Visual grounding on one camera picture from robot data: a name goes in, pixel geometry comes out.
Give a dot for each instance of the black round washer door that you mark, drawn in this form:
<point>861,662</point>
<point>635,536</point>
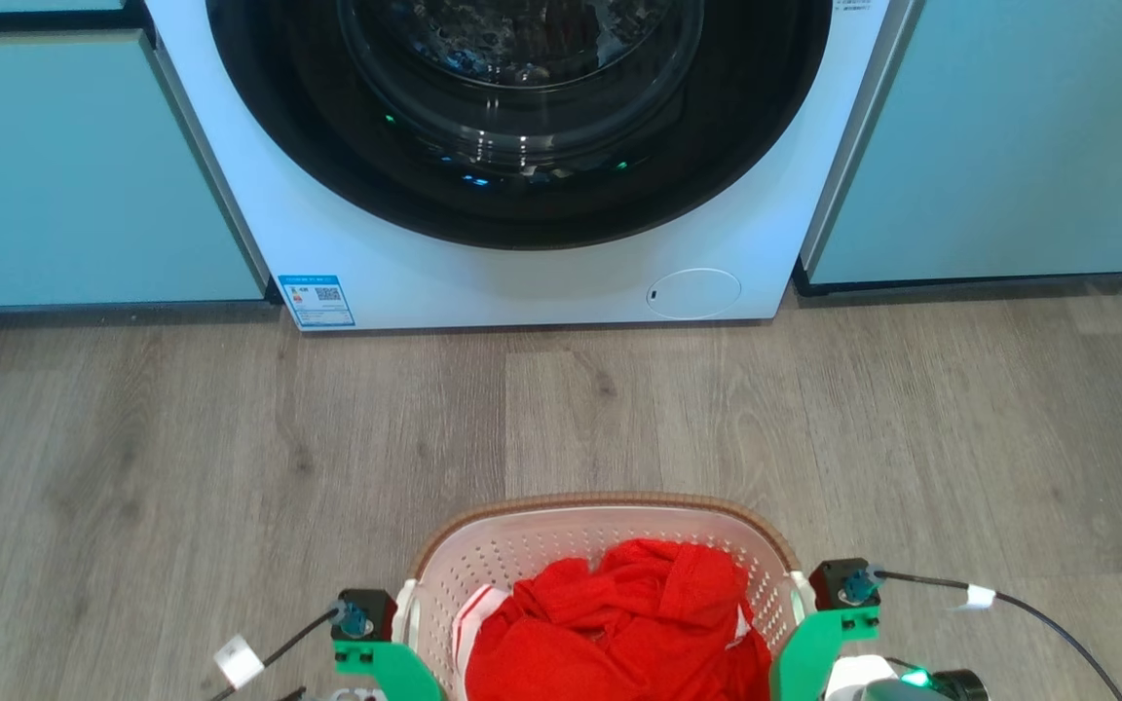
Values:
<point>288,127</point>

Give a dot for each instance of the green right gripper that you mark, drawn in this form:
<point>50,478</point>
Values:
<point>809,647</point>

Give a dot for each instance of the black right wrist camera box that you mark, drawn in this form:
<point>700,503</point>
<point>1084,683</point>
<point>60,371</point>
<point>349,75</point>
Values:
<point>834,579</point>

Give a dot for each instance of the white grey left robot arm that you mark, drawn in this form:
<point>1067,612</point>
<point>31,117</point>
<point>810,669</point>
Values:
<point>355,695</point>

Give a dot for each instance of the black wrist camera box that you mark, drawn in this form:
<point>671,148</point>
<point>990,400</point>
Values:
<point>374,606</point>
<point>834,579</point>

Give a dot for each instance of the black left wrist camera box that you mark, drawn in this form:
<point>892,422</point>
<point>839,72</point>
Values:
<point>374,606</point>

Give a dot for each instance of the round white filter cover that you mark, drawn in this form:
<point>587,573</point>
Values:
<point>693,293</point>

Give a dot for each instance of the white garment with red trim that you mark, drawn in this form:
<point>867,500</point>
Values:
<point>471,613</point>

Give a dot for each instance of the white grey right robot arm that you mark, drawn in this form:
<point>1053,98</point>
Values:
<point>873,682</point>

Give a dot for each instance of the white front-load washing machine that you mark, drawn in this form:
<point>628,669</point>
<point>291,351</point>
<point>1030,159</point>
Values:
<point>561,277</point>

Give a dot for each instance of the narrow pale teal cabinet panel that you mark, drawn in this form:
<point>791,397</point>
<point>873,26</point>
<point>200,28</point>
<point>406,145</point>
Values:
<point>25,4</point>

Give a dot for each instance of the large pale teal cabinet door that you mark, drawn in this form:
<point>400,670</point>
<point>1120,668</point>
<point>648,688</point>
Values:
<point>64,175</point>
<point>1009,136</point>

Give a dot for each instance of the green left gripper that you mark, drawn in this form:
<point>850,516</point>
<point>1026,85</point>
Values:
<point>395,672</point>

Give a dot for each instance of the white perforated laundry basket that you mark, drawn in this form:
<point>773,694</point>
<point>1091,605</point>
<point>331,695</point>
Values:
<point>522,545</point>

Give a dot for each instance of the blue energy label sticker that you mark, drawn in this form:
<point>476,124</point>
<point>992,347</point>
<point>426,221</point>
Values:
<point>316,300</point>

